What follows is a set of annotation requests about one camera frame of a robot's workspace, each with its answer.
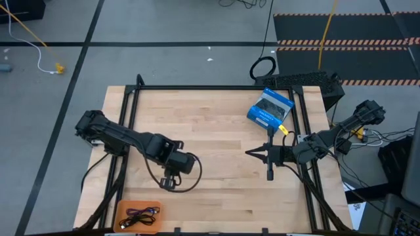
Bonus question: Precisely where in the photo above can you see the black floor box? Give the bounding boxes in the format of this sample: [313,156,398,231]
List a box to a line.
[0,0,47,25]

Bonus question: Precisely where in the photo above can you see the black aluminium table frame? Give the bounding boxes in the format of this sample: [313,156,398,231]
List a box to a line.
[73,73,354,236]

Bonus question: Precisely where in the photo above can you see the loosely black USB-C cable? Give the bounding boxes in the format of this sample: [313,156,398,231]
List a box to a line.
[119,214,158,230]

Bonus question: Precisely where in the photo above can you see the purple USB-C cable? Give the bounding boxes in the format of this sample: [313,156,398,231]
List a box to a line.
[125,206,155,217]

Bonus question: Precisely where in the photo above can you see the black hazard-striped floor mat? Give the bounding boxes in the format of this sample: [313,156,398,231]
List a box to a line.
[272,11,420,87]

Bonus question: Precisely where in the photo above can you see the long yellow floor cable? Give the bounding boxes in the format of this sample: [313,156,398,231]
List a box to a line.
[317,0,339,71]

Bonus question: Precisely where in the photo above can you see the black equipment box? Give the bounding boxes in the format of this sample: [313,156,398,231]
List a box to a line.
[377,135,415,195]

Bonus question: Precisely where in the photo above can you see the orange plastic tray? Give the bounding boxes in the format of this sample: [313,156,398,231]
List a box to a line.
[113,199,164,235]

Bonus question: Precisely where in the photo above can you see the blue game controller box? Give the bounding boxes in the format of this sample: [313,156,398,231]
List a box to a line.
[246,87,295,134]

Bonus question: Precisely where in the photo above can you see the white paper sheet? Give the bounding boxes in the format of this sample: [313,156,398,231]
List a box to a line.
[342,182,368,231]

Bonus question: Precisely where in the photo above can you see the white floor cable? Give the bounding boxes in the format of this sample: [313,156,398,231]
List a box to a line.
[4,0,58,75]

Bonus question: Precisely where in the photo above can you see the bundle of robot supply cables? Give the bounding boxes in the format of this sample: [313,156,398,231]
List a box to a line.
[329,126,416,157]

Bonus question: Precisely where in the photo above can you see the black tangled floor cables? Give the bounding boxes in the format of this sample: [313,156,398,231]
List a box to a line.
[218,0,268,10]

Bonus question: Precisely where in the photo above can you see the black keyboard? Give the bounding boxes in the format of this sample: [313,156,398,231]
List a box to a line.
[391,208,420,236]

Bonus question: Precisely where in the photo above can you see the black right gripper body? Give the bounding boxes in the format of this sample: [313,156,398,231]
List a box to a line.
[266,127,295,182]

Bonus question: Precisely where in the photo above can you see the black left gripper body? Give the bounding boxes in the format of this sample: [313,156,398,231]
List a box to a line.
[159,167,184,192]

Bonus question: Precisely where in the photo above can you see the black looped floor cable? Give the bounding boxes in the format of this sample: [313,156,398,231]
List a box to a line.
[249,0,278,81]

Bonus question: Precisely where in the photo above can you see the yellow floor cable with plug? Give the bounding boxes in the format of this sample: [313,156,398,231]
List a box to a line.
[0,3,66,75]

